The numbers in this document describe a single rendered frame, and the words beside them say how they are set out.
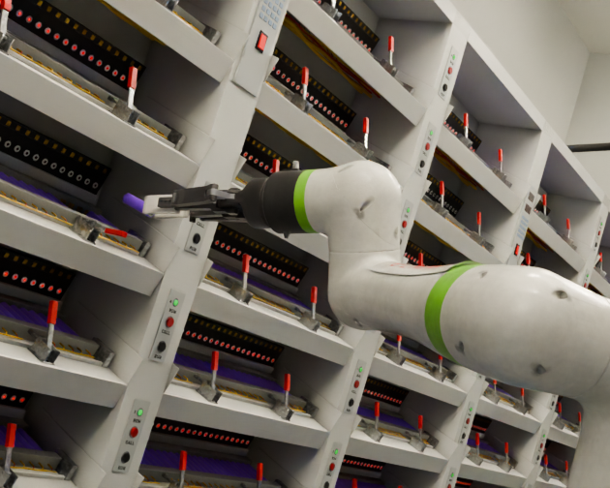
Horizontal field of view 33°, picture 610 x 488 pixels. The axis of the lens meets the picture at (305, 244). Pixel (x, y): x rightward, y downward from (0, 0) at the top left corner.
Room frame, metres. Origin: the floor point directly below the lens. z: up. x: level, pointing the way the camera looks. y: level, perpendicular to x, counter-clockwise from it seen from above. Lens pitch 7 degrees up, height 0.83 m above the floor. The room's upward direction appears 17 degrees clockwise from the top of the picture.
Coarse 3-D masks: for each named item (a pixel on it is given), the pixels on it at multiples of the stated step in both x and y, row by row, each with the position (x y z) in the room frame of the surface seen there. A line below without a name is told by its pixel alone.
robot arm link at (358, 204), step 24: (336, 168) 1.39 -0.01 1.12; (360, 168) 1.36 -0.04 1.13; (384, 168) 1.38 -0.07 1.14; (312, 192) 1.39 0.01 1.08; (336, 192) 1.36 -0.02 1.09; (360, 192) 1.35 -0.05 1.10; (384, 192) 1.35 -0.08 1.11; (312, 216) 1.40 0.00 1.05; (336, 216) 1.37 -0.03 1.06; (360, 216) 1.36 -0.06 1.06; (384, 216) 1.36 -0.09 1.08; (336, 240) 1.38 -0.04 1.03; (360, 240) 1.36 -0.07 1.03; (384, 240) 1.37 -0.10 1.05
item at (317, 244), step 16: (256, 144) 2.05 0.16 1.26; (240, 160) 1.76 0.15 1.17; (256, 160) 2.08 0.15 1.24; (272, 160) 2.11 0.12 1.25; (288, 160) 2.15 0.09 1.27; (240, 176) 1.88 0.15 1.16; (256, 176) 2.10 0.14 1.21; (288, 240) 1.97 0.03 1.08; (304, 240) 2.01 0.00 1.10; (320, 240) 2.05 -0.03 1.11; (320, 256) 2.08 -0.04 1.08
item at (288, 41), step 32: (64, 0) 1.61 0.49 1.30; (96, 0) 1.66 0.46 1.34; (352, 0) 2.27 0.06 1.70; (96, 32) 1.68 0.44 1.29; (128, 32) 1.74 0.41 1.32; (288, 32) 2.10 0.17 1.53; (320, 64) 2.23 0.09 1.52; (0, 96) 1.56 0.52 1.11; (352, 96) 2.37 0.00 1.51; (32, 128) 1.63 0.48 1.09; (64, 128) 1.68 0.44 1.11; (256, 128) 2.10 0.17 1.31; (96, 160) 1.76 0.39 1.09; (320, 160) 2.33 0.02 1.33; (224, 224) 2.10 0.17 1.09; (32, 256) 1.70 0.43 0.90; (288, 256) 2.32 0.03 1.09
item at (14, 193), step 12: (0, 180) 1.42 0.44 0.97; (0, 192) 1.43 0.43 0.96; (12, 192) 1.44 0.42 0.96; (24, 192) 1.46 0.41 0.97; (36, 204) 1.48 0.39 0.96; (48, 204) 1.50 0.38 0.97; (60, 204) 1.54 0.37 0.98; (60, 216) 1.53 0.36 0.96; (72, 216) 1.54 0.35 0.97; (84, 216) 1.57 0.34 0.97; (108, 228) 1.61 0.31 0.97; (108, 240) 1.60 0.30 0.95; (120, 240) 1.65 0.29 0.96; (132, 240) 1.66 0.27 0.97
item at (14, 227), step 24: (24, 168) 1.60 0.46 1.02; (72, 192) 1.70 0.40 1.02; (0, 216) 1.38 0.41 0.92; (24, 216) 1.42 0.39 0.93; (120, 216) 1.75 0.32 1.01; (0, 240) 1.40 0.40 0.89; (24, 240) 1.43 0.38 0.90; (48, 240) 1.46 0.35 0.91; (72, 240) 1.49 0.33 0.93; (96, 240) 1.59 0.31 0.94; (144, 240) 1.69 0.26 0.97; (168, 240) 1.68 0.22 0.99; (72, 264) 1.52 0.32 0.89; (96, 264) 1.56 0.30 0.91; (120, 264) 1.59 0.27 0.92; (144, 264) 1.64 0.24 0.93; (168, 264) 1.67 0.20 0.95; (144, 288) 1.66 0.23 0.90
